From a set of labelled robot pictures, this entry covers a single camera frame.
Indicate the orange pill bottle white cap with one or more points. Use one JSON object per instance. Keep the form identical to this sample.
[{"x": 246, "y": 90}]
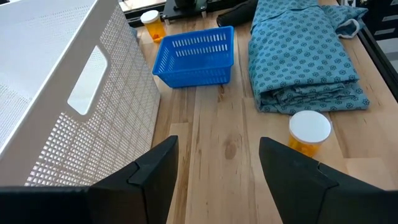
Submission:
[
  {"x": 309, "y": 127},
  {"x": 149, "y": 17}
]

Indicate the white perforated plastic basket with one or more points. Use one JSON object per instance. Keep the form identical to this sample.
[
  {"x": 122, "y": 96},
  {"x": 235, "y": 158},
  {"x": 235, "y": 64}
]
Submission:
[{"x": 46, "y": 62}]

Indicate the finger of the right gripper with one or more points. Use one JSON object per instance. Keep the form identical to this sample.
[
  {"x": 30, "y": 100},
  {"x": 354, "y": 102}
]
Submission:
[{"x": 236, "y": 14}]

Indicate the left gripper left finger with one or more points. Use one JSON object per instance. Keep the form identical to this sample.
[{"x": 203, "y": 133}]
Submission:
[{"x": 149, "y": 186}]

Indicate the small blue plastic basket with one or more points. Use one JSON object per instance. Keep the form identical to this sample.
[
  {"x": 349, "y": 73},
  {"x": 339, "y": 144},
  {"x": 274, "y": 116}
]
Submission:
[{"x": 199, "y": 77}]

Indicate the blue patterned hospital gown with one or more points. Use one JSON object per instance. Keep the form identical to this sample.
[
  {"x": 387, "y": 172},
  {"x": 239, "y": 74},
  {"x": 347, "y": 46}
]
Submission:
[{"x": 295, "y": 56}]

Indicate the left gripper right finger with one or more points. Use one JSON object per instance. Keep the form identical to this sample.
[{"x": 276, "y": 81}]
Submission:
[{"x": 301, "y": 193}]

